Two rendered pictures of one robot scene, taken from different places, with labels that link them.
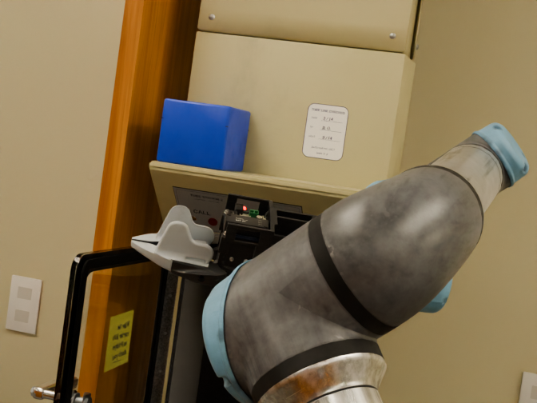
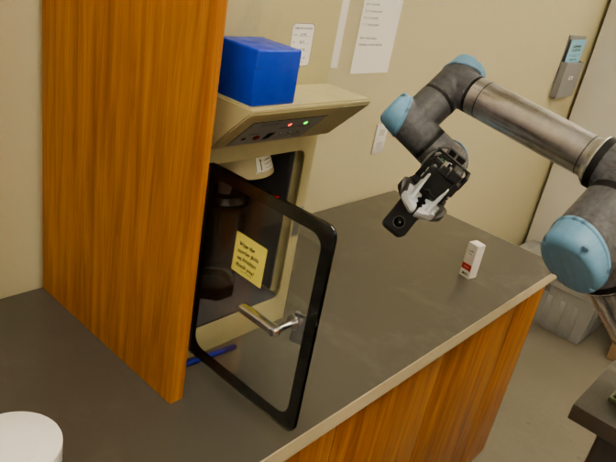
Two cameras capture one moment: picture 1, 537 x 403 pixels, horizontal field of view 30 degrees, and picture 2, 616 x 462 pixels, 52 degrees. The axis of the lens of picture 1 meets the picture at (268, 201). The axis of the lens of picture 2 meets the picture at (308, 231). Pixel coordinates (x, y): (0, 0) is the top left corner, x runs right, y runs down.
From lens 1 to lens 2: 1.40 m
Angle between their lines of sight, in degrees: 68
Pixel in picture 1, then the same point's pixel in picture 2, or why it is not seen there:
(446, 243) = not seen: outside the picture
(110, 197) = (205, 146)
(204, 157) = (284, 96)
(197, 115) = (281, 61)
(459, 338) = not seen: hidden behind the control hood
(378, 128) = (328, 37)
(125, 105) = (216, 59)
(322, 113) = (300, 30)
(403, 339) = not seen: hidden behind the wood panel
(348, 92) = (315, 11)
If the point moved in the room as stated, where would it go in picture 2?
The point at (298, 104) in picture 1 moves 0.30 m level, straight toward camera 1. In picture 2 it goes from (287, 25) to (445, 64)
